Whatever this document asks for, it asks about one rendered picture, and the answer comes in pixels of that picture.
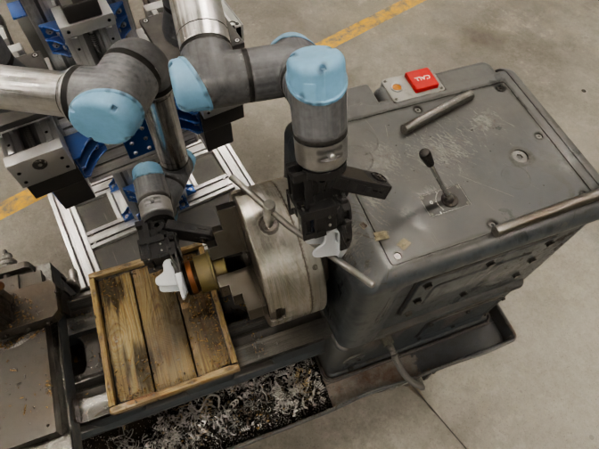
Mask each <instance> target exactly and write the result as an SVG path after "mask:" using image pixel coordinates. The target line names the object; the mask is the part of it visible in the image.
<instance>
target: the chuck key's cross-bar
mask: <svg viewBox="0 0 599 449"><path fill-rule="evenodd" d="M229 180H231V181H232V182H233V183H234V184H235V185H237V186H238V187H239V188H240V189H241V190H242V191H243V192H245V193H246V194H247V195H248V196H249V197H251V198H252V199H253V200H254V201H255V202H257V203H258V204H259V205H260V206H261V207H262V208H263V204H264V201H263V200H262V199H261V198H260V197H259V196H258V195H257V194H256V193H255V192H254V191H252V190H251V189H250V188H249V187H248V186H247V185H245V184H244V183H243V182H242V181H241V180H239V179H238V178H237V177H236V176H235V175H230V176H229ZM271 216H272V217H273V218H274V219H276V220H277V221H278V222H279V223H280V224H281V225H283V226H284V227H285V228H286V229H288V230H289V231H291V232H292V233H294V234H295V235H297V236H298V237H300V238H301V239H302V240H303V237H302V235H301V233H300V231H299V229H298V228H297V227H296V226H294V225H293V224H291V223H290V222H288V221H287V220H286V219H285V218H284V217H282V216H281V215H280V214H279V213H278V212H276V211H274V212H273V213H272V214H271ZM328 258H330V259H331V260H332V261H333V262H334V263H336V264H337V265H339V266H341V267H342V268H343V269H345V270H346V271H348V272H349V273H351V274H352V275H354V276H355V277H357V278H358V279H359V280H360V281H361V282H363V283H365V284H366V285H367V286H369V287H370V288H373V287H374V286H375V284H376V283H375V281H373V280H372V279H370V278H369V277H367V276H366V275H364V274H363V273H361V272H360V271H358V270H357V269H356V268H355V267H353V266H352V265H350V264H349V263H347V262H346V261H344V260H343V259H341V258H340V257H337V256H329V257H328Z"/></svg>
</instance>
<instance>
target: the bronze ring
mask: <svg viewBox="0 0 599 449"><path fill-rule="evenodd" d="M205 252H206V253H203V254H200V255H198V256H194V257H193V260H191V261H190V260H186V261H184V262H182V263H181V269H182V273H183V276H184V279H185V284H186V287H187V289H188V291H189V294H190V295H193V294H194V295H195V294H198V293H200V291H202V292H203V293H207V292H210V291H213V290H217V291H219V290H220V288H219V286H218V281H217V276H219V275H222V274H225V273H228V270H227V267H226V261H225V259H224V258H223V257H221V258H219V259H216V260H211V257H210V256H209V252H208V251H207V250H205Z"/></svg>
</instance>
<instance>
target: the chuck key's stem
mask: <svg viewBox="0 0 599 449"><path fill-rule="evenodd" d="M274 211H275V202H274V201H273V200H265V201H264V204H263V219H264V222H265V224H264V225H265V226H266V227H267V228H268V229H270V228H271V227H272V226H273V225H274V224H273V222H274V221H275V219H274V218H273V217H272V216H271V214H272V213H273V212H274Z"/></svg>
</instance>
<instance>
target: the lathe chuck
mask: <svg viewBox="0 0 599 449"><path fill-rule="evenodd" d="M248 187H249V188H250V189H251V190H252V191H254V192H255V193H256V194H257V195H258V196H259V197H260V198H261V199H262V200H263V201H265V200H273V201H274V202H275V211H276V212H278V213H279V214H280V215H281V216H282V217H284V218H285V219H286V220H287V221H288V222H290V223H291V224H292V225H293V223H292V220H291V217H290V215H289V212H288V210H287V207H286V206H285V204H284V202H283V198H282V196H281V194H280V193H279V191H278V190H277V189H276V187H275V185H274V184H273V183H272V182H270V181H265V182H262V183H259V184H253V185H250V186H248ZM241 191H242V190H241V189H236V190H233V191H230V193H229V199H230V201H235V205H236V208H237V211H238V215H239V218H240V222H241V226H242V231H243V235H244V239H245V242H246V245H247V249H248V250H245V251H243V252H242V253H243V254H244V253H248V252H249V253H250V258H251V261H252V264H253V268H254V271H255V274H256V275H257V278H258V283H259V285H260V288H261V290H262V293H263V295H264V298H265V301H266V302H267V307H268V310H269V312H270V313H273V312H275V310H276V309H278V308H282V309H283V310H284V315H283V316H282V317H281V318H278V319H276V318H275V319H272V320H271V318H270V315H269V314H266V315H264V316H265V318H266V320H267V323H268V324H269V326H271V327H274V326H276V325H279V324H281V323H284V322H288V321H291V320H294V319H297V318H300V317H302V316H305V315H308V314H310V313H311V310H312V297H311V289H310V284H309V279H308V272H307V268H306V264H305V261H304V257H303V254H302V251H301V247H300V243H299V240H298V236H297V235H295V234H294V233H292V232H291V231H289V230H288V229H286V228H285V227H284V226H283V225H282V224H280V223H279V222H278V221H277V220H276V222H277V228H276V229H275V230H274V231H273V232H271V233H267V232H265V231H263V230H262V229H261V227H260V223H261V221H262V220H263V208H262V207H261V206H260V205H259V204H258V203H257V202H255V201H254V200H253V199H252V198H251V197H249V196H248V195H247V194H246V195H243V196H240V195H238V196H235V197H234V199H233V196H232V194H235V193H237V192H241Z"/></svg>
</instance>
